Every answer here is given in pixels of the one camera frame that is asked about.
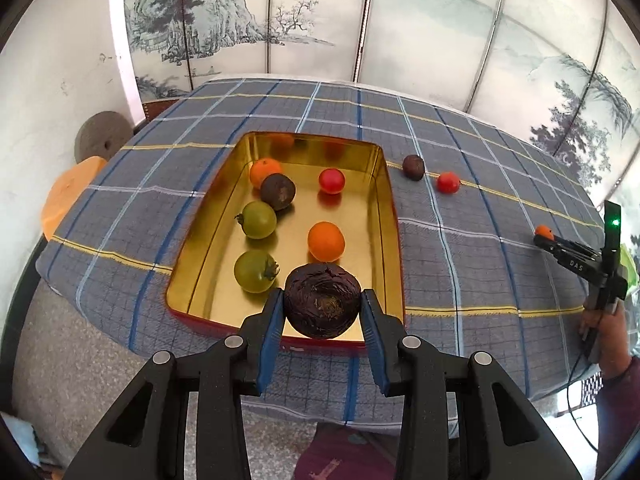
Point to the maroon cloth below table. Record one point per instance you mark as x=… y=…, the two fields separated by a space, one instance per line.
x=343 y=452

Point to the dark purple fruit in tray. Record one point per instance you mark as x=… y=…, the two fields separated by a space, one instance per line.
x=278 y=191

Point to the dark purple wrinkled fruit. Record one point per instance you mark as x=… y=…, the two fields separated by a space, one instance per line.
x=321 y=300

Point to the person's hand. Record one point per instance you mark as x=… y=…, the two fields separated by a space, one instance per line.
x=612 y=336

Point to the dark sleeve forearm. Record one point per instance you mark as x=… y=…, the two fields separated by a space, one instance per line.
x=618 y=415

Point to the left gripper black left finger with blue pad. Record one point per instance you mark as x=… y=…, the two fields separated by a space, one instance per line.
x=142 y=435

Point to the small red tomato on cloth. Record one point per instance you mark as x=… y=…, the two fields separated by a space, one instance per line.
x=448 y=183

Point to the dark purple fruit far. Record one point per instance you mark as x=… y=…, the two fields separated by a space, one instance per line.
x=413 y=167

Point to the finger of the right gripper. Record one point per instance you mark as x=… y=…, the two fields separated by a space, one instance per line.
x=578 y=249
x=561 y=254

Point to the blue plaid tablecloth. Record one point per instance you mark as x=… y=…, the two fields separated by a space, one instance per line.
x=472 y=277

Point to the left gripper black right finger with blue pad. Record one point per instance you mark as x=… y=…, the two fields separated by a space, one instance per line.
x=502 y=436

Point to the green tomato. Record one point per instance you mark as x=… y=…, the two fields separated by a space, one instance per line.
x=255 y=271
x=257 y=220

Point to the orange plastic stool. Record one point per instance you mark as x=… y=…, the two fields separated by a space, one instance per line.
x=65 y=191

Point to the orange tangerine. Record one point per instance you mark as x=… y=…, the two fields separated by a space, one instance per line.
x=263 y=168
x=545 y=232
x=326 y=241

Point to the painted landscape folding screen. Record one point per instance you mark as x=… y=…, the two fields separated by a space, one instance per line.
x=560 y=74

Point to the green tomato in tray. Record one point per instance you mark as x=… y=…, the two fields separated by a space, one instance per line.
x=257 y=220

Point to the gold rectangular tin tray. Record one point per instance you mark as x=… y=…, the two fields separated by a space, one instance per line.
x=202 y=291

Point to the round grey millstone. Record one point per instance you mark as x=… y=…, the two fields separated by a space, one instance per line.
x=103 y=135

